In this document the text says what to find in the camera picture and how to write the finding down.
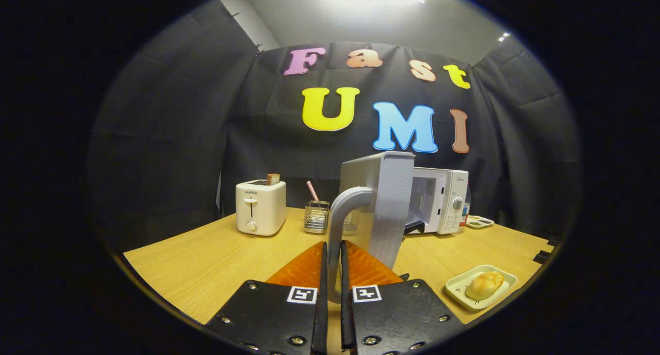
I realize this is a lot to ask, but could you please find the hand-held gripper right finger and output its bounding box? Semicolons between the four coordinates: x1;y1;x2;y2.
340;240;465;355

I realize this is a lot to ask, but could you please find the golden bread bun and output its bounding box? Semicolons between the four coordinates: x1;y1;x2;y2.
466;271;505;301

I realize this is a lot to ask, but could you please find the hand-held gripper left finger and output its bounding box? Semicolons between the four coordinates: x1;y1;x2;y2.
205;241;329;355

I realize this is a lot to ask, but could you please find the white microwave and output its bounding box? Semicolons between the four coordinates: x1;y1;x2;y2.
328;151;470;304

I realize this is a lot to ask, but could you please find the white toaster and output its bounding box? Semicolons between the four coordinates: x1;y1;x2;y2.
236;180;287;237

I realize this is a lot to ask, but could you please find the white rectangular plate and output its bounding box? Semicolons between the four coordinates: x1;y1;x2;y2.
445;265;518;312

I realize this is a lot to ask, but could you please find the wire mesh basket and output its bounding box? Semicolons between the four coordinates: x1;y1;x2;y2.
304;200;360;236

